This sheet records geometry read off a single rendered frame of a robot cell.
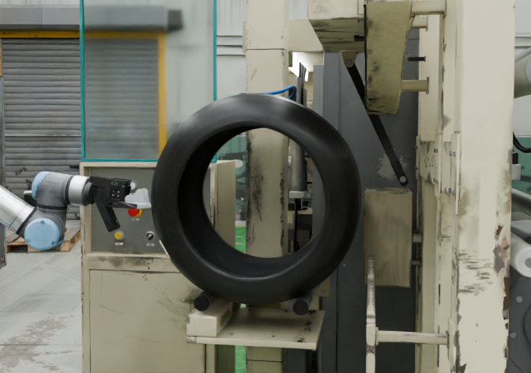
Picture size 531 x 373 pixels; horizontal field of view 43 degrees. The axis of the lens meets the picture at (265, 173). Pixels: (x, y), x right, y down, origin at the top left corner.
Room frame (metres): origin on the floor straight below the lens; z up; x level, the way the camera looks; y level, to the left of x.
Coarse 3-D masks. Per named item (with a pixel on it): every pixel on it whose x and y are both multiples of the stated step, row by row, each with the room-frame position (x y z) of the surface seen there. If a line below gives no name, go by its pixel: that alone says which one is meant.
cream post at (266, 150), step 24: (264, 0) 2.21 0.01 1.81; (288, 0) 2.31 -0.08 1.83; (264, 24) 2.21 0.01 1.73; (264, 48) 2.21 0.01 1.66; (264, 72) 2.21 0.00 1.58; (264, 144) 2.21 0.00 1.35; (264, 168) 2.21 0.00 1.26; (264, 192) 2.21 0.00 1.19; (264, 216) 2.21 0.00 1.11; (264, 240) 2.21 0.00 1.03; (264, 360) 2.21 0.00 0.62
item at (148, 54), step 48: (96, 0) 2.67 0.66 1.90; (144, 0) 2.64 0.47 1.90; (192, 0) 2.61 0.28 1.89; (96, 48) 2.67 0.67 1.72; (144, 48) 2.64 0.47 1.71; (192, 48) 2.61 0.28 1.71; (96, 96) 2.67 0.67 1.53; (144, 96) 2.64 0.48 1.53; (192, 96) 2.61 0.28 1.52; (96, 144) 2.67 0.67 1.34; (144, 144) 2.64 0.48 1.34
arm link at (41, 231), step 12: (0, 192) 1.86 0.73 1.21; (0, 204) 1.84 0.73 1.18; (12, 204) 1.86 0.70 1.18; (24, 204) 1.88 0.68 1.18; (0, 216) 1.85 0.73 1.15; (12, 216) 1.85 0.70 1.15; (24, 216) 1.86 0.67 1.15; (36, 216) 1.87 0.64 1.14; (48, 216) 1.94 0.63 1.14; (12, 228) 1.87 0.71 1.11; (24, 228) 1.86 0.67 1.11; (36, 228) 1.85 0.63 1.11; (48, 228) 1.86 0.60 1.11; (60, 228) 1.93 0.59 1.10; (36, 240) 1.85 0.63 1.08; (48, 240) 1.86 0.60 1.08
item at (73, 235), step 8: (24, 192) 8.38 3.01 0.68; (24, 200) 7.99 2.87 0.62; (32, 200) 7.94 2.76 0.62; (72, 232) 8.62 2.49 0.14; (80, 232) 9.02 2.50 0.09; (8, 240) 7.93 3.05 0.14; (16, 240) 8.39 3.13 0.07; (24, 240) 7.94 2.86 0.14; (64, 240) 7.96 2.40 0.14; (72, 240) 8.49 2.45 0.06; (8, 248) 7.92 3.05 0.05; (64, 248) 7.97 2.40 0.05
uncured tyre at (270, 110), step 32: (256, 96) 1.86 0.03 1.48; (192, 128) 1.85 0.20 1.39; (224, 128) 1.83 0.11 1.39; (256, 128) 2.11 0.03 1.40; (288, 128) 1.80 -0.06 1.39; (320, 128) 1.82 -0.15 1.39; (160, 160) 1.89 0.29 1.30; (192, 160) 2.13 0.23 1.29; (320, 160) 1.79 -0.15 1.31; (352, 160) 1.85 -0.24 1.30; (160, 192) 1.86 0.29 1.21; (192, 192) 2.14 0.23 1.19; (352, 192) 1.81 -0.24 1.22; (160, 224) 1.87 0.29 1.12; (192, 224) 2.13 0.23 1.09; (352, 224) 1.81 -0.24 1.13; (192, 256) 1.84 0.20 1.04; (224, 256) 2.12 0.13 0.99; (288, 256) 2.09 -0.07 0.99; (320, 256) 1.79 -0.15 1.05; (224, 288) 1.83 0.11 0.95; (256, 288) 1.82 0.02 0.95; (288, 288) 1.81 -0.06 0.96
